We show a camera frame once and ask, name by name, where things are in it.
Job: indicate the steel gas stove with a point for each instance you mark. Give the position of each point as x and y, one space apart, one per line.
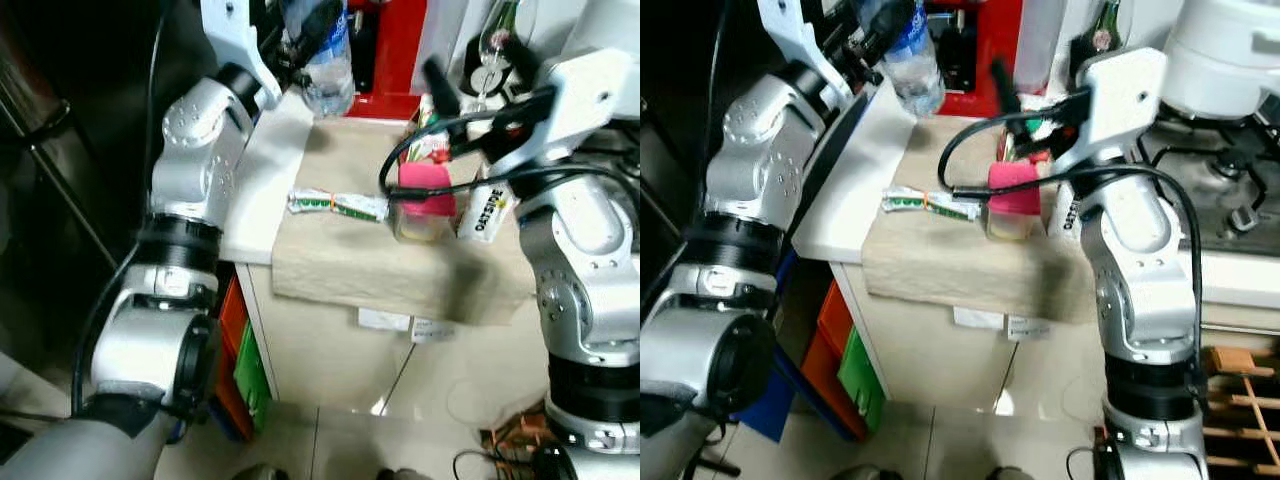
1220 190

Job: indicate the translucent white container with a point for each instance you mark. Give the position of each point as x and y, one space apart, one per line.
1040 40
440 40

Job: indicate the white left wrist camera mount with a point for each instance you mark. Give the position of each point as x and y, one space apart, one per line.
795 30
235 35

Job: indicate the robot left leg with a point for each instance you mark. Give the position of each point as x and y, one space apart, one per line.
262 472
860 472

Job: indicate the oat drink carton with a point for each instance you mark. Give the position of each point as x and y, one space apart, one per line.
485 215
1065 215

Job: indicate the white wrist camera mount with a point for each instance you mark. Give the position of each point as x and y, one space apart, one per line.
235 35
1125 95
795 30
580 95

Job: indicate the white paper label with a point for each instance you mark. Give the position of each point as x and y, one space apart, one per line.
432 330
1028 328
385 320
980 318

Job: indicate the orange board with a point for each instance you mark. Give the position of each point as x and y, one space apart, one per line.
835 330
230 320

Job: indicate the beige counter cloth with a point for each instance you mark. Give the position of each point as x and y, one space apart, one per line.
380 270
960 270

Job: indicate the robot leg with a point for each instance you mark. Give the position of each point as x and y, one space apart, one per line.
262 472
1010 473
860 472
400 473

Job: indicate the green glass bottle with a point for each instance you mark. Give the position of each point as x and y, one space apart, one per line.
495 60
1100 30

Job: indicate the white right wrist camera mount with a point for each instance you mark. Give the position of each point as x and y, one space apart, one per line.
580 95
1125 95

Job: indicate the white rice cooker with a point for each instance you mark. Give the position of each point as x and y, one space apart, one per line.
610 25
1225 55

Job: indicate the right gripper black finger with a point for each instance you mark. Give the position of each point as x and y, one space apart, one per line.
1008 88
442 90

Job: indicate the pink lid container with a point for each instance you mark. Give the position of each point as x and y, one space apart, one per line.
1012 200
425 200

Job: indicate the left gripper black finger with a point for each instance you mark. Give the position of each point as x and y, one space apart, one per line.
318 30
888 28

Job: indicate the robot right leg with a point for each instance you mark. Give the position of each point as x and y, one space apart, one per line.
1010 473
400 473

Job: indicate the red kitchen appliance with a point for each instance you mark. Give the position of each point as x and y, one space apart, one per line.
395 60
985 60

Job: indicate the wooden wine rack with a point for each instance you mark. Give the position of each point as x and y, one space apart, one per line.
515 435
1245 400

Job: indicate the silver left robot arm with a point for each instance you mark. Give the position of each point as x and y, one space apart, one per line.
760 140
195 150

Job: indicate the green white snack packet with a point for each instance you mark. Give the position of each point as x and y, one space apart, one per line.
930 204
335 204

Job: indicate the clear plastic water bottle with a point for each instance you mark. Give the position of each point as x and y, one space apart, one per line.
918 85
330 85

